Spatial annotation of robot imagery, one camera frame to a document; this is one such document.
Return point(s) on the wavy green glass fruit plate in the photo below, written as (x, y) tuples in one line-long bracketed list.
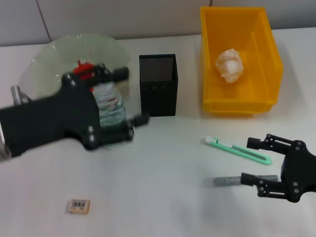
[(49, 56)]

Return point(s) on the grey marker pen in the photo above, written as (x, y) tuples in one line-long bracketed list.
[(224, 181)]

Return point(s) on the yellow plastic bin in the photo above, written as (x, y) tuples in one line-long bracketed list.
[(266, 74)]

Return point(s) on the green utility knife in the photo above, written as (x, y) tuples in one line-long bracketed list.
[(243, 151)]

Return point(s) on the clear water bottle green label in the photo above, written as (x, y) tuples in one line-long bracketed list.
[(111, 106)]

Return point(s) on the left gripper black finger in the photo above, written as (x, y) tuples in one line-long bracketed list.
[(121, 73), (142, 119)]

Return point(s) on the white paper ball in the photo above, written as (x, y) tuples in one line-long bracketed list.
[(229, 65)]

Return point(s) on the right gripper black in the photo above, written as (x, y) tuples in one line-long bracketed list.
[(301, 172)]

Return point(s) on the black mesh pen holder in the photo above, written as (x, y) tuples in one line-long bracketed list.
[(158, 98)]

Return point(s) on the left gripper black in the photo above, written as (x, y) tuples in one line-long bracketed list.
[(49, 121)]

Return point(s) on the beige eraser with barcode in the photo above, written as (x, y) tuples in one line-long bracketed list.
[(78, 206)]

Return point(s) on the orange fruit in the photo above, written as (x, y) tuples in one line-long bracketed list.
[(82, 67)]

